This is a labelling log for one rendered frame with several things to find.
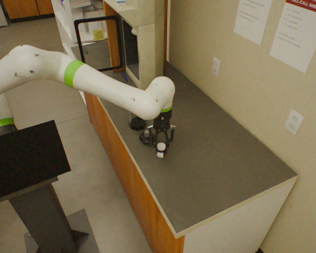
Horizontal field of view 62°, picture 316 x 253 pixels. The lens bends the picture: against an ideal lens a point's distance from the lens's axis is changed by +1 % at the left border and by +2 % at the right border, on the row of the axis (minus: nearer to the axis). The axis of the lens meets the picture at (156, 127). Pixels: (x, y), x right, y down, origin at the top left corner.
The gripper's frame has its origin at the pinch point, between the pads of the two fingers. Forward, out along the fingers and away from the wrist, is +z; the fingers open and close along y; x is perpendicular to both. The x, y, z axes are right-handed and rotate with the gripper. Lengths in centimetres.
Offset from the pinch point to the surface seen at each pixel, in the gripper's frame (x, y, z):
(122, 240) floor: -3, 28, 103
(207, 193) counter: 22.1, -20.5, 9.2
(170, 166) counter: 5.1, -4.9, 9.3
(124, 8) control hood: -66, 19, -48
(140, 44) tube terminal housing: -66, 10, -27
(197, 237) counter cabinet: 36.4, -15.1, 22.7
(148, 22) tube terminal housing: -69, 5, -39
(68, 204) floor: -37, 77, 103
